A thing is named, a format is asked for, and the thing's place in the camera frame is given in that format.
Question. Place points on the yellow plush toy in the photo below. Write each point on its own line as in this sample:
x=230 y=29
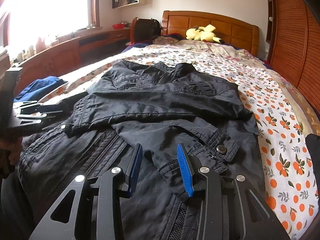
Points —
x=205 y=34

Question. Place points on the red bowl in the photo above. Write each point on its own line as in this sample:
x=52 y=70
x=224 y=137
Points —
x=118 y=26

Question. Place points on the black garment at right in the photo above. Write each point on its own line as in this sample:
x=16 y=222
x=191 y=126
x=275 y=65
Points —
x=313 y=144

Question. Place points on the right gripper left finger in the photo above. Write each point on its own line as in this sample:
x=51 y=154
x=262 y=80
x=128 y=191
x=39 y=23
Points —
x=90 y=208

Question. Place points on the window with wooden frame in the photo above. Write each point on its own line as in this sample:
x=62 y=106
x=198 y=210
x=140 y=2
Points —
x=24 y=23

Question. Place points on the wooden desk cabinet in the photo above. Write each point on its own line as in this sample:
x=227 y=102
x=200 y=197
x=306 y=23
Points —
x=72 y=55

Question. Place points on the beige floral quilt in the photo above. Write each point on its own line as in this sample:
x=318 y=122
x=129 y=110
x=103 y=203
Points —
x=222 y=50

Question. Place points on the blue folded garment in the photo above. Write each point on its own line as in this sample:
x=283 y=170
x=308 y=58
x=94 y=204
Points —
x=39 y=88

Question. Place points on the black jacket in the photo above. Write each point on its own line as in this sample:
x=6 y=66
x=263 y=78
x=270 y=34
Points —
x=157 y=107

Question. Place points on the wooden louvered wardrobe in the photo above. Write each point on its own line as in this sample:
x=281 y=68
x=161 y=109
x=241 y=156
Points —
x=294 y=47

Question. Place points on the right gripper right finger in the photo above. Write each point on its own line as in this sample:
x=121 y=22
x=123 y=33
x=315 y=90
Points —
x=231 y=208

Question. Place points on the floral orange bed sheet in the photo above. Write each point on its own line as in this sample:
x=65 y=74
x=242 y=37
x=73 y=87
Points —
x=284 y=119

